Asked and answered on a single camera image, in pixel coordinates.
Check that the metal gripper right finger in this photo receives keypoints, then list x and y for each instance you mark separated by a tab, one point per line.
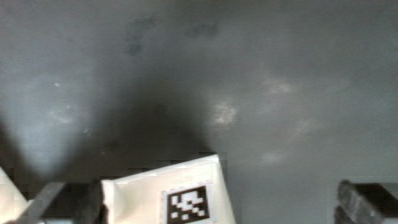
366	203

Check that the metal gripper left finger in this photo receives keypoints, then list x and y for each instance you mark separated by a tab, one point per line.
67	204

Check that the white drawer box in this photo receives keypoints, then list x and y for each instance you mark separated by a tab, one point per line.
174	195

